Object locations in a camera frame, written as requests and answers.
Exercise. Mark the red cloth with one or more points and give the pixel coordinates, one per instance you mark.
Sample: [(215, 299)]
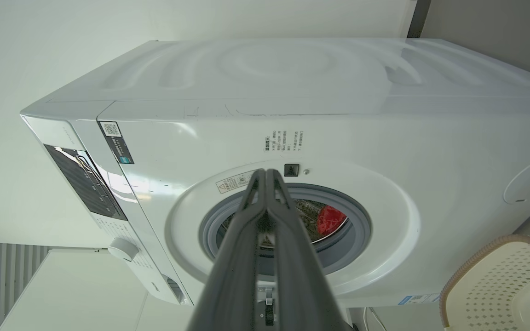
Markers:
[(331, 219)]

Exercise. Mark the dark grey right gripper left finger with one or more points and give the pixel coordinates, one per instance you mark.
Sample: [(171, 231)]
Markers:
[(233, 276)]

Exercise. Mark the cream perforated laundry basket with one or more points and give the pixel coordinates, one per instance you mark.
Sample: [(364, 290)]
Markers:
[(504, 289)]

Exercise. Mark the white plastic control knob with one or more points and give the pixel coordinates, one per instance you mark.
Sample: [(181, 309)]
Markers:
[(122, 249)]

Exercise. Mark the white front-load washing machine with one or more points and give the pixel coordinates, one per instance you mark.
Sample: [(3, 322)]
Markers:
[(384, 138)]

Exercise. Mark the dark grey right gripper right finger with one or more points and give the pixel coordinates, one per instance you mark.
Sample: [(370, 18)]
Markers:
[(299, 276)]

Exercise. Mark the white cabinet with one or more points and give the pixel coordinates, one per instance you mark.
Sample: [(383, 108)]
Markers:
[(85, 294)]

